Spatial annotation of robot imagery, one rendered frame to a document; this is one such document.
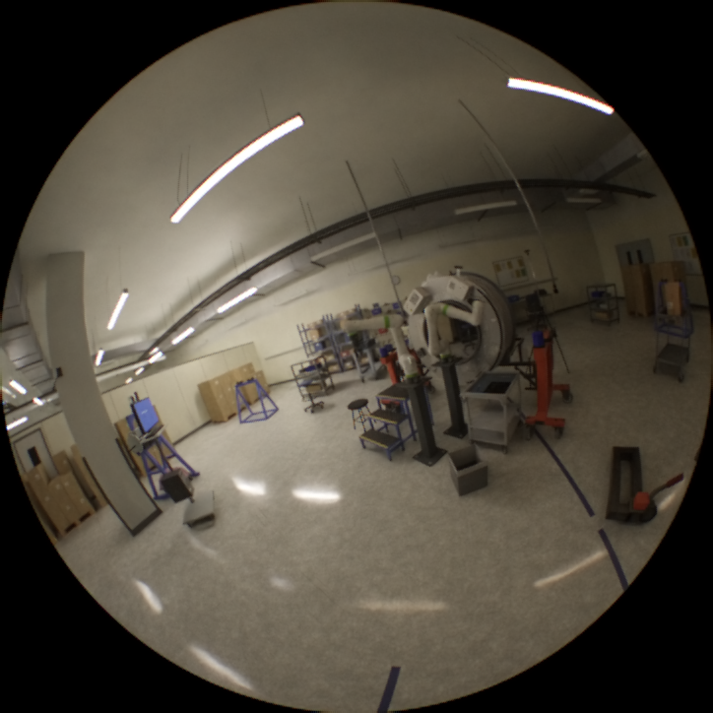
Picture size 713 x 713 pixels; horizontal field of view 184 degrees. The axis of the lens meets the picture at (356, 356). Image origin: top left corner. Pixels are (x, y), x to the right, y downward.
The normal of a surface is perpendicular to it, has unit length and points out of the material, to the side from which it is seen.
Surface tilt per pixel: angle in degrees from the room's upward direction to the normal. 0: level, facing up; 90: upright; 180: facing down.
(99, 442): 90
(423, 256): 90
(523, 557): 0
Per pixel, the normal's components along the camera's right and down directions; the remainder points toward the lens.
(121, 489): 0.92, -0.24
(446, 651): -0.29, -0.94
